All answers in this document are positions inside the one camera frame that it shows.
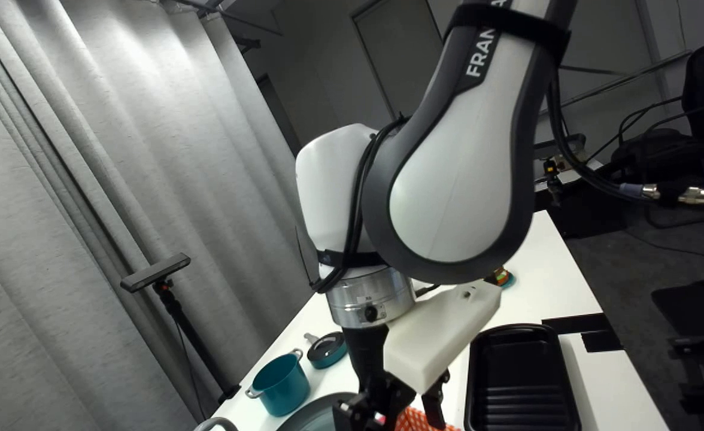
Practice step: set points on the grey-blue round plate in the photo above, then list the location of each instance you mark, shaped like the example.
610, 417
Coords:
329, 415

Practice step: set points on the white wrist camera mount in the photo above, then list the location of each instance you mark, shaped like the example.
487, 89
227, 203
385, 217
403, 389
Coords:
421, 343

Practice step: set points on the teal toy pot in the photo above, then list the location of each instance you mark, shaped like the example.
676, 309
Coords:
281, 386

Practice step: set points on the toy burger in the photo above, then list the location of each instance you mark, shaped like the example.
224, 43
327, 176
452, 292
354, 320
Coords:
501, 278

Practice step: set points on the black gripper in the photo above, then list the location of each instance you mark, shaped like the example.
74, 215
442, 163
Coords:
382, 398

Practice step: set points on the black camera tripod stand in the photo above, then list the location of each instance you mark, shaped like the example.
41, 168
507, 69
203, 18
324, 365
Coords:
159, 278

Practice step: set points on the orange checkered basket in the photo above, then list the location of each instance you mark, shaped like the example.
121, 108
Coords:
415, 419

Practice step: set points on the black rectangular tray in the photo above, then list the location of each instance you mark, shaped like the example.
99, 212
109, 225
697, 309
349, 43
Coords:
518, 382

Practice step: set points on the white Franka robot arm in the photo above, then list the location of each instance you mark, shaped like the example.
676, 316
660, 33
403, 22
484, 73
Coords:
408, 222

